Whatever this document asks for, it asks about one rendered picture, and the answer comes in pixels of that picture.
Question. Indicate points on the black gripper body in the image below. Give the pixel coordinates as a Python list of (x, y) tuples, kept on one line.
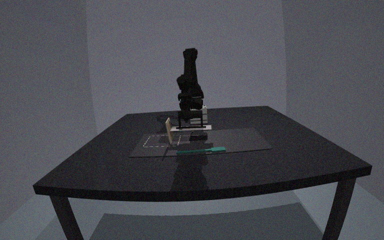
[(185, 98)]

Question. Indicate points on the white tile with black centre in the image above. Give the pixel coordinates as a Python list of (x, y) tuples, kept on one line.
[(168, 128)]

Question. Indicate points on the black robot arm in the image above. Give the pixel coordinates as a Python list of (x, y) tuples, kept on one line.
[(188, 81)]

